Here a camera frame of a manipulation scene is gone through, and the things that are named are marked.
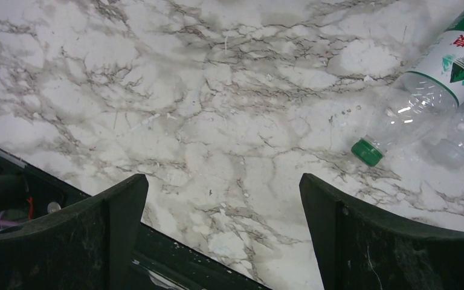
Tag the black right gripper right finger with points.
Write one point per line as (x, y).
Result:
(360, 246)

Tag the clear bottle blue label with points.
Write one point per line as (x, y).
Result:
(446, 145)

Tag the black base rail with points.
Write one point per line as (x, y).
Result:
(157, 261)

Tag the clear bottle green white label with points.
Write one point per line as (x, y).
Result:
(422, 98)

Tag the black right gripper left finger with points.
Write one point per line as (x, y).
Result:
(87, 245)

